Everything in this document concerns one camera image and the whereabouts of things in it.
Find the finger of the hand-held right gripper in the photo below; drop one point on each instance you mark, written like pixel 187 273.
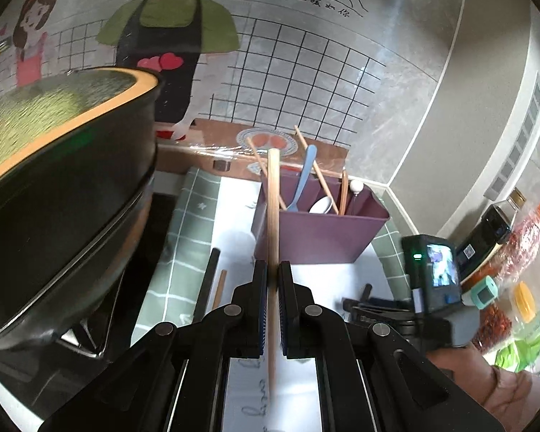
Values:
pixel 364 312
pixel 387 302

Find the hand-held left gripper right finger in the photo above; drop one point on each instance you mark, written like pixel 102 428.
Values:
pixel 284 310

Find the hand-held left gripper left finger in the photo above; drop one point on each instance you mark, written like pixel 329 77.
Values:
pixel 262 310

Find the purple utensil holder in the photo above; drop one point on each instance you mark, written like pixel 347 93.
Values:
pixel 324 238

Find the wooden chopstick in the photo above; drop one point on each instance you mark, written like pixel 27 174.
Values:
pixel 257 157
pixel 273 211
pixel 219 288
pixel 312 162
pixel 344 189

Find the person's right forearm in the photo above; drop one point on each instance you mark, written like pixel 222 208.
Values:
pixel 517 396

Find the person's right hand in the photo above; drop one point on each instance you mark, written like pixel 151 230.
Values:
pixel 463 366

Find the teal and white container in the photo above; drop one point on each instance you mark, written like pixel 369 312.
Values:
pixel 481 292

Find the black chopstick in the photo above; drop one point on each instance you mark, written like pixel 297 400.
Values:
pixel 207 279

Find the jar with yellow lid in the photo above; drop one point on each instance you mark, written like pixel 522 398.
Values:
pixel 495 324

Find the dark sauce bottle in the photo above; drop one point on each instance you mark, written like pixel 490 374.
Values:
pixel 490 234

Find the yellow-capped bottle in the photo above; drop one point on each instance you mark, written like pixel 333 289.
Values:
pixel 524 303

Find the white paper sheet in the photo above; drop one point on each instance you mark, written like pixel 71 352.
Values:
pixel 234 216

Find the green plastic bag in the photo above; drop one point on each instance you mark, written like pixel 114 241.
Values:
pixel 522 353

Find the orange-capped chili bottle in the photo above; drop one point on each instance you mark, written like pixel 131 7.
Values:
pixel 527 243

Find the green checked cloth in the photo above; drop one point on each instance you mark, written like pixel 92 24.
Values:
pixel 184 234

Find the white knob-topped utensil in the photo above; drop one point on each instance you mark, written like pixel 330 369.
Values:
pixel 356 185

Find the black gas stove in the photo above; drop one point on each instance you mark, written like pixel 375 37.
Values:
pixel 158 220

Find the blue spoon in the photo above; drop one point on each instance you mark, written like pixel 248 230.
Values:
pixel 307 166

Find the black wok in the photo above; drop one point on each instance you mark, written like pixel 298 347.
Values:
pixel 49 216

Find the cartoon wall poster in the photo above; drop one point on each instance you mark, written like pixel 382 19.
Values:
pixel 171 22

